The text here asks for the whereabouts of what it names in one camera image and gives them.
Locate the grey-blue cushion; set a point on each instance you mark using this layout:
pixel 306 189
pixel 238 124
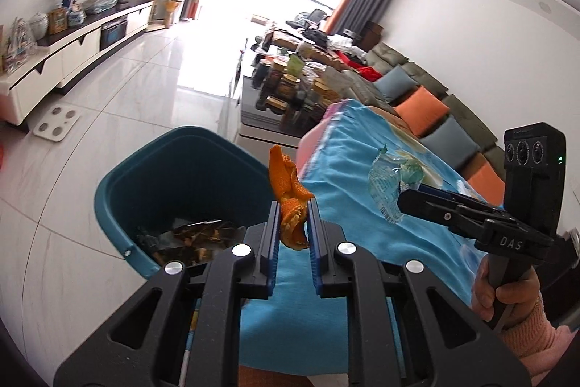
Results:
pixel 396 84
pixel 451 142

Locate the blue printed blanket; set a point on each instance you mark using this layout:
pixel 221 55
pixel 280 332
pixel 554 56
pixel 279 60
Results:
pixel 353 169

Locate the orange cushion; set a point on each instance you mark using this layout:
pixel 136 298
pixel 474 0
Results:
pixel 421 110
pixel 487 183

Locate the wooden picture frame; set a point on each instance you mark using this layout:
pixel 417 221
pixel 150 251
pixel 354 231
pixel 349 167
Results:
pixel 58 20

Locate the white tv cabinet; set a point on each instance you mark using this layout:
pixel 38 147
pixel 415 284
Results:
pixel 68 51

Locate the model sailing ship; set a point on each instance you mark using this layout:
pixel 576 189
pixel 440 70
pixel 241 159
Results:
pixel 18 47

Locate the white bathroom scale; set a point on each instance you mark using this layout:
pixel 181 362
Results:
pixel 56 122

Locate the white ceramic jar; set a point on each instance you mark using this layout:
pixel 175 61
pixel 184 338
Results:
pixel 39 25

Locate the blue and white jar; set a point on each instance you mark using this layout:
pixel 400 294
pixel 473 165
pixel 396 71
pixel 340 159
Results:
pixel 76 16

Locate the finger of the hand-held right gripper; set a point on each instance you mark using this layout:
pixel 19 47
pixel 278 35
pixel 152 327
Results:
pixel 435 210
pixel 466 199

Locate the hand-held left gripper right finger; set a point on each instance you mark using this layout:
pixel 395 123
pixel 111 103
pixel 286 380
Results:
pixel 316 253

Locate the large orange peel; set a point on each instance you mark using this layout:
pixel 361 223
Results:
pixel 290 210

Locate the clear plastic bag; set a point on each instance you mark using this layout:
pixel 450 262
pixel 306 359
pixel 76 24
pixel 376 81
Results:
pixel 100 4

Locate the wooden tea table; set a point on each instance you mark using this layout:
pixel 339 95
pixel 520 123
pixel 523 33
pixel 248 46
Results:
pixel 294 42

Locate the person's right forearm pink sleeve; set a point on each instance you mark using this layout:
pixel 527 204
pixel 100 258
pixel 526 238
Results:
pixel 539 337

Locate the group of jars on table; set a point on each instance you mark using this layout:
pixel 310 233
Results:
pixel 281 106

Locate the green sofa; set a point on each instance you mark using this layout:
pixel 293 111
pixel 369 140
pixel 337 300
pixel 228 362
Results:
pixel 426 74

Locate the person's right hand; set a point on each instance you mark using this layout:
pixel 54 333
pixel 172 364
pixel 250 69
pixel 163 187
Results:
pixel 482 287

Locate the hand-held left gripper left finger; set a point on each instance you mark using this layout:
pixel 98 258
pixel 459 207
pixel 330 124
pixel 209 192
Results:
pixel 273 253

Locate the teal trash bin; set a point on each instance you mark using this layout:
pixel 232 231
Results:
pixel 181 169

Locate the black office chair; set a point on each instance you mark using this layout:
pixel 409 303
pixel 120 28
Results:
pixel 308 19

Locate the clear plastic wrapper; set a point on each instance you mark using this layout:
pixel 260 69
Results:
pixel 385 187

